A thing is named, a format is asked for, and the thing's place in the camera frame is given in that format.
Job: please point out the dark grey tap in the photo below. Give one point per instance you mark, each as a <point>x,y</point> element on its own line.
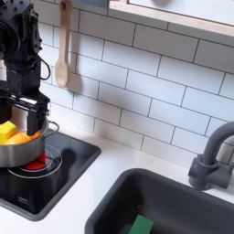
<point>210,152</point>

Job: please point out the wooden shelf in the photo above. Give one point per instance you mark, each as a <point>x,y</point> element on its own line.
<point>170,21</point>

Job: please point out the black toy stove top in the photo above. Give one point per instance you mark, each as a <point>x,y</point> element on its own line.
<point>73,155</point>

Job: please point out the green toy block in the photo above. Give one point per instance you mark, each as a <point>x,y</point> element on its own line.
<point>141,226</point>

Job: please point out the orange toy vegetable green end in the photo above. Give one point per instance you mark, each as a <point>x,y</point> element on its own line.
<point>18,138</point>

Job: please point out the wooden spoon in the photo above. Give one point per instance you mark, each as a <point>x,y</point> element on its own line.
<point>61,70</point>

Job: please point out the yellow toy block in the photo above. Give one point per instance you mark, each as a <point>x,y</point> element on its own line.
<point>6,131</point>

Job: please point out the steel pot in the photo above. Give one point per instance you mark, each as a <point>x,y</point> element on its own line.
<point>18,155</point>

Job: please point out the dark grey sink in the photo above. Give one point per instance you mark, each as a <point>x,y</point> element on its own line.
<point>182,207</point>

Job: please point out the grey range hood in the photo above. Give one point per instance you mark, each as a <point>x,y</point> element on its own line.
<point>91,2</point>

